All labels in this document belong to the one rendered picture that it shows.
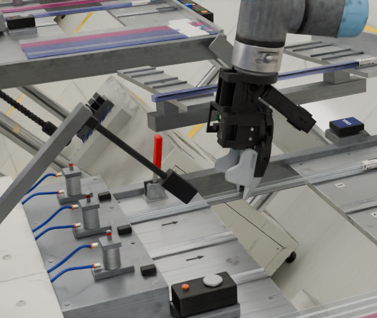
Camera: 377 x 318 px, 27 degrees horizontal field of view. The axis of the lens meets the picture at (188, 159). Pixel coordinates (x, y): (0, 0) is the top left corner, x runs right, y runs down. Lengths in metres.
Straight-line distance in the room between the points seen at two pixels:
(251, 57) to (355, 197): 0.29
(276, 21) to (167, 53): 0.95
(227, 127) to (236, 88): 0.06
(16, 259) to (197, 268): 0.25
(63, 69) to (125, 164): 0.44
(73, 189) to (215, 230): 0.22
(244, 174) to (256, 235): 1.18
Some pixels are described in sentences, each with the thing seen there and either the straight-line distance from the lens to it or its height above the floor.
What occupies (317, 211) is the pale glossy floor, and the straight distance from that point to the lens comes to 2.62.
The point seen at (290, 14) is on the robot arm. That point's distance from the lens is 1.17.
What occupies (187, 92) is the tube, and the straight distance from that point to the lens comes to 1.38.
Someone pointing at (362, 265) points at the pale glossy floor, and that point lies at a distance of 2.38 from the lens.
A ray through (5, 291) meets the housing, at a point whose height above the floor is 1.27.
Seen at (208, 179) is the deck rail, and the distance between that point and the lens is 1.34.
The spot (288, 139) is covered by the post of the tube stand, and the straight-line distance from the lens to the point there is 1.61.
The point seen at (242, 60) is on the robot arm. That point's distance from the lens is 1.18.
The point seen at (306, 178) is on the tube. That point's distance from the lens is 1.32.
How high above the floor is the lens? 1.67
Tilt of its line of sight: 30 degrees down
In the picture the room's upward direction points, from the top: 52 degrees counter-clockwise
